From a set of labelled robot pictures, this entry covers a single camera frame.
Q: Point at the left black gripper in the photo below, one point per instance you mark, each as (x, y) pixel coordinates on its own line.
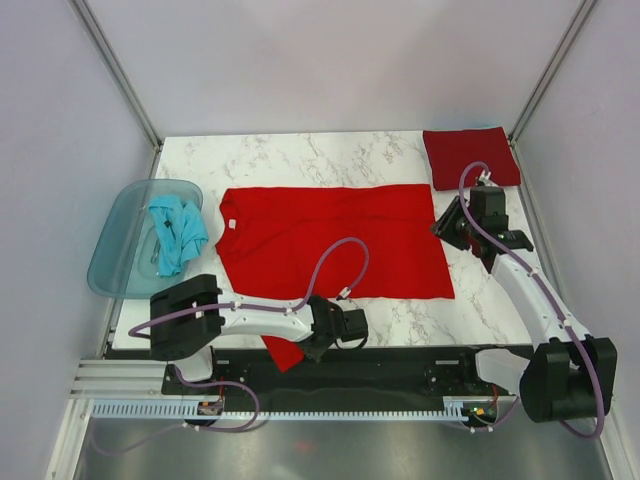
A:
(314, 353)

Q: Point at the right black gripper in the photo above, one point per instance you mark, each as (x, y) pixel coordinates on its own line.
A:
(443, 227)

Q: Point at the bright red t shirt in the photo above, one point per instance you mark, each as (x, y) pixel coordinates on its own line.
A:
(286, 243)

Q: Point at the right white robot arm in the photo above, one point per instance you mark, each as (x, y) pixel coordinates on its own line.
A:
(571, 373)

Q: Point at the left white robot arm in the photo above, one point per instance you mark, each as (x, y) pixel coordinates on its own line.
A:
(186, 318)

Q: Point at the folded dark red t shirt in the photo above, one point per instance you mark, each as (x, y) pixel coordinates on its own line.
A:
(450, 152)

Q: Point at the teal t shirt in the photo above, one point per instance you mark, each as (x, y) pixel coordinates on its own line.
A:
(181, 232)

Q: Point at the translucent blue plastic bin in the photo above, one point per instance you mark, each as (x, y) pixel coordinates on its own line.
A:
(127, 255)

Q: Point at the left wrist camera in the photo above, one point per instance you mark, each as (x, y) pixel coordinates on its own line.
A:
(355, 327)

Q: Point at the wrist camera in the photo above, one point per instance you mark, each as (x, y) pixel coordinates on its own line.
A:
(484, 179)
(355, 327)

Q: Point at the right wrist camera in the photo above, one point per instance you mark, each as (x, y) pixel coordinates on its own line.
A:
(484, 179)

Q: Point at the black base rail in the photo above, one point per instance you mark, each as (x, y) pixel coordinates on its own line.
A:
(372, 378)

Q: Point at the white slotted cable duct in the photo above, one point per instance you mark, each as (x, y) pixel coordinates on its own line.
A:
(192, 410)

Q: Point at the right aluminium frame post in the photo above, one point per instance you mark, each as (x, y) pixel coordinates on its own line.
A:
(570, 36)

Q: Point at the aluminium frame post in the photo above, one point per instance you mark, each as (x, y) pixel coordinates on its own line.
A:
(108, 55)
(570, 36)

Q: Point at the left aluminium frame post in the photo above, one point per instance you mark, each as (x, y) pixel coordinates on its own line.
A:
(108, 55)

